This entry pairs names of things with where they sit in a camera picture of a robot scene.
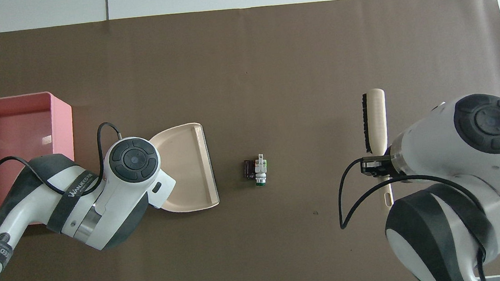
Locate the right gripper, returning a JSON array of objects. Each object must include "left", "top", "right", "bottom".
[{"left": 360, "top": 154, "right": 395, "bottom": 180}]

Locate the beige brush with black bristles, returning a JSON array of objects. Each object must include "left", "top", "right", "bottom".
[{"left": 359, "top": 88, "right": 397, "bottom": 210}]

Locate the white and green electronic component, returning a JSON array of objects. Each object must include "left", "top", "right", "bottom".
[{"left": 253, "top": 153, "right": 270, "bottom": 187}]

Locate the beige plastic dustpan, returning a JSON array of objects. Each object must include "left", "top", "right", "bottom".
[{"left": 147, "top": 121, "right": 221, "bottom": 216}]

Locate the black cable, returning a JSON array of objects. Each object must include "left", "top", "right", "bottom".
[
  {"left": 333, "top": 146, "right": 491, "bottom": 281},
  {"left": 0, "top": 121, "right": 137, "bottom": 281}
]

